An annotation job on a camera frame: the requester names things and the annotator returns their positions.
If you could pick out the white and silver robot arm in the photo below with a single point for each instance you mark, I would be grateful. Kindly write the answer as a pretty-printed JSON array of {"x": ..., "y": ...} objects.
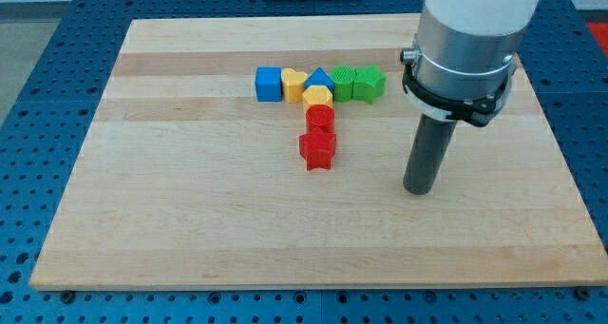
[{"x": 462, "y": 58}]

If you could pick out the yellow hexagon block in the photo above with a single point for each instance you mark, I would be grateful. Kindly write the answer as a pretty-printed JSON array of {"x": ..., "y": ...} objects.
[{"x": 316, "y": 95}]

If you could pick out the red star block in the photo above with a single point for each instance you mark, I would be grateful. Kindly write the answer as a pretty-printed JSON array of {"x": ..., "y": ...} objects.
[{"x": 318, "y": 148}]

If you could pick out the red cylinder block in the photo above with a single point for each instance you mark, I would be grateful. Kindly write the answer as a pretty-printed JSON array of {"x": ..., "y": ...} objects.
[{"x": 320, "y": 117}]

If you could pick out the yellow heart block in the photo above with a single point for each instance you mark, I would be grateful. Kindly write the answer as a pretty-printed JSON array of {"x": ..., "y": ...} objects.
[{"x": 293, "y": 84}]

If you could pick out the blue triangle block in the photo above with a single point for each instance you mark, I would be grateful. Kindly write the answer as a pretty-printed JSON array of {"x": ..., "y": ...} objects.
[{"x": 320, "y": 77}]

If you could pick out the blue cube block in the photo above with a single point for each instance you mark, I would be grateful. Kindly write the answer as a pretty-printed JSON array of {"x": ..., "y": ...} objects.
[{"x": 268, "y": 84}]

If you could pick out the green cylinder block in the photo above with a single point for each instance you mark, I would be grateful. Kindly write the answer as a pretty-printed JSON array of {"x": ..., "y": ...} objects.
[{"x": 342, "y": 78}]

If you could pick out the green star block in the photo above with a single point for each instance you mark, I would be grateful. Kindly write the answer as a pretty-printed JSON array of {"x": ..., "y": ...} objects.
[{"x": 368, "y": 84}]

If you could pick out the light wooden board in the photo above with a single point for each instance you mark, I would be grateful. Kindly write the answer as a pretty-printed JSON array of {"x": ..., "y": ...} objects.
[{"x": 186, "y": 182}]

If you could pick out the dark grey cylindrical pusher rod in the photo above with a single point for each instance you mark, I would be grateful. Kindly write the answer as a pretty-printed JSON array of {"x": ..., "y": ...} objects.
[{"x": 428, "y": 150}]

